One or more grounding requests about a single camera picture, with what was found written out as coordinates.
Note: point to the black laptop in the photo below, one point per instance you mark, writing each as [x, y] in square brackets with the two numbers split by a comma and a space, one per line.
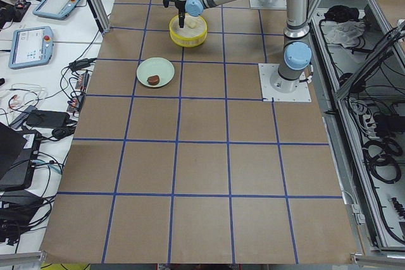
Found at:
[19, 150]

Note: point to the black power adapter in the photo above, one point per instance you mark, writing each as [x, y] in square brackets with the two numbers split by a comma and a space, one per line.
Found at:
[47, 119]

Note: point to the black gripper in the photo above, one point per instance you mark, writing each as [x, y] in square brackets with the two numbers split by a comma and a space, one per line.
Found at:
[180, 6]

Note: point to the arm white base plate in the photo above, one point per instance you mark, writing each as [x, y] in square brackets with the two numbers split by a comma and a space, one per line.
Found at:
[276, 89]
[268, 4]

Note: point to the brown steamed bun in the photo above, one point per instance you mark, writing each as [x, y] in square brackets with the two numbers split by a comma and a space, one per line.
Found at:
[153, 80]

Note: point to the teach pendant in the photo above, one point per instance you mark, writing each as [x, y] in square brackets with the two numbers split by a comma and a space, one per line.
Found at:
[55, 9]
[31, 47]

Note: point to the white crumpled cloth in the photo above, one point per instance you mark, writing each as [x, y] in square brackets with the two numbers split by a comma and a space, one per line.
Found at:
[346, 34]

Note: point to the near teach pendant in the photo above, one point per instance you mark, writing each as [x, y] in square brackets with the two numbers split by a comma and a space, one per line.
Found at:
[31, 47]

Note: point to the light green plate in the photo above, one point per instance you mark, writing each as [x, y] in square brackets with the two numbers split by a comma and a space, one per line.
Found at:
[155, 66]

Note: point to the far teach pendant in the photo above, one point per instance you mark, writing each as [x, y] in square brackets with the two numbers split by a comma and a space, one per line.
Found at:
[55, 9]

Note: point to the white steamed bun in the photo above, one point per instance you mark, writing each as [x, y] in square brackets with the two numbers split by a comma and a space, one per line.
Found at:
[191, 23]

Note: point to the lower yellow steamer layer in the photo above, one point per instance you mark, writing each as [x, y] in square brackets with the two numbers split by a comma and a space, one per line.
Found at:
[188, 37]

